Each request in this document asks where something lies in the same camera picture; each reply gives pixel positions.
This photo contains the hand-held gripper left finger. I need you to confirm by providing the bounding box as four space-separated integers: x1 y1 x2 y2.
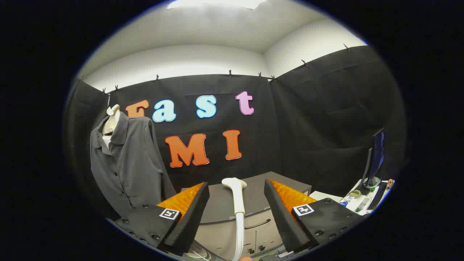
109 182 210 256

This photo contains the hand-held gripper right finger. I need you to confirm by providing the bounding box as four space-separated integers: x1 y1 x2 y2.
264 178 366 253

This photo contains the grey button shirt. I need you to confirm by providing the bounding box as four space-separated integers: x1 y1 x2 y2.
90 112 177 218

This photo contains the white cluttered desk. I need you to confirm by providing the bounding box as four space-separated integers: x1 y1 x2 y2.
310 177 395 217

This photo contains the black keyboard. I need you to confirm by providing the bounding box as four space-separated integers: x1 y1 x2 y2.
367 182 388 211

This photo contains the black computer monitor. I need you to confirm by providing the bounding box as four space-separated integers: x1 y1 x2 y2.
364 128 385 188

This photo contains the white mannequin torso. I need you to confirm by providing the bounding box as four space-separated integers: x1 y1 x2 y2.
102 104 121 149

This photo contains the row of black clips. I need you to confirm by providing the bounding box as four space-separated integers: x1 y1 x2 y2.
79 43 350 94

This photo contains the ceiling light panel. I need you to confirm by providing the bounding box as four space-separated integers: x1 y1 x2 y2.
167 0 267 10

